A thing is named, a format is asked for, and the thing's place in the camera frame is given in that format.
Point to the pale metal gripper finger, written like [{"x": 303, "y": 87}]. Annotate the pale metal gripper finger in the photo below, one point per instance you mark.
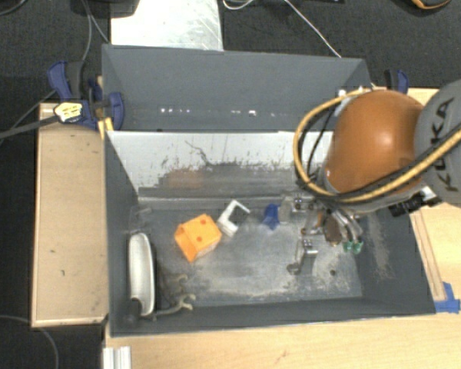
[
  {"x": 306, "y": 253},
  {"x": 294, "y": 205}
]

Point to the small blue plastic piece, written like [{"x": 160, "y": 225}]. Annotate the small blue plastic piece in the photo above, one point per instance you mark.
[{"x": 271, "y": 216}]

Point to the orange box with dots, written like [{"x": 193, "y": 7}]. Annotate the orange box with dots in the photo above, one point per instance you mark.
[{"x": 198, "y": 237}]

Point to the grey metal bin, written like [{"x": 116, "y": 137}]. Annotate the grey metal bin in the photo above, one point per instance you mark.
[{"x": 230, "y": 90}]

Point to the grey toy lizard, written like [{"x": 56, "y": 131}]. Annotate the grey toy lizard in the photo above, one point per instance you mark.
[{"x": 176, "y": 302}]

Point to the pale wood board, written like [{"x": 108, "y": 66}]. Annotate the pale wood board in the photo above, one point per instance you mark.
[{"x": 71, "y": 213}]

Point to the white plastic bracket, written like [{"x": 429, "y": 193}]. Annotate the white plastic bracket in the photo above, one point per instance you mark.
[{"x": 227, "y": 221}]

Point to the black cylinder on white bracket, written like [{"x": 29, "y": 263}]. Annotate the black cylinder on white bracket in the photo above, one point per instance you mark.
[{"x": 406, "y": 206}]

